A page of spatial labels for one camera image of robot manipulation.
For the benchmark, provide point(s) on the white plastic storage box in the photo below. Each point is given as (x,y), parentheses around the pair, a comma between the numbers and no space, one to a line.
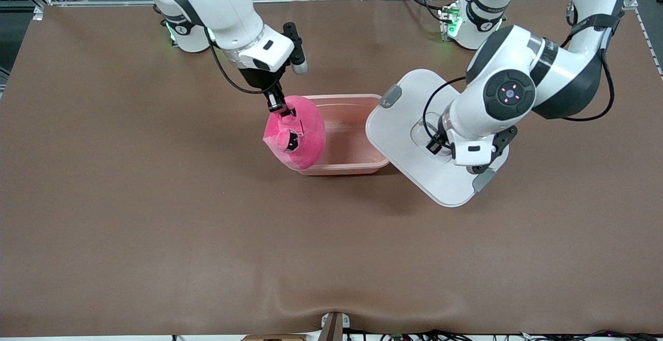
(352,139)

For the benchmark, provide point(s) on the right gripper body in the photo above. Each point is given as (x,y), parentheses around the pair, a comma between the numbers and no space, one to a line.
(260,79)

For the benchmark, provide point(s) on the metal arm base bracket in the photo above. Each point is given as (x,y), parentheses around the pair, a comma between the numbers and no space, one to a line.
(446,22)

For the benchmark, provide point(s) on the metal table clamp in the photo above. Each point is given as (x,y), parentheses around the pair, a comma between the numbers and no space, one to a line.
(334,328)

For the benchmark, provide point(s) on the pink plush toy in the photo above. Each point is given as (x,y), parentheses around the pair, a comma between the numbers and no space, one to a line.
(305,139)

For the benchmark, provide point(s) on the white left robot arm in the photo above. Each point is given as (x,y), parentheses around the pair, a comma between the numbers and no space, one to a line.
(564,76)

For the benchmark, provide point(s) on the brown table mat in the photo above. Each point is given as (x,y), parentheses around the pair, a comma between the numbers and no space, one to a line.
(331,253)

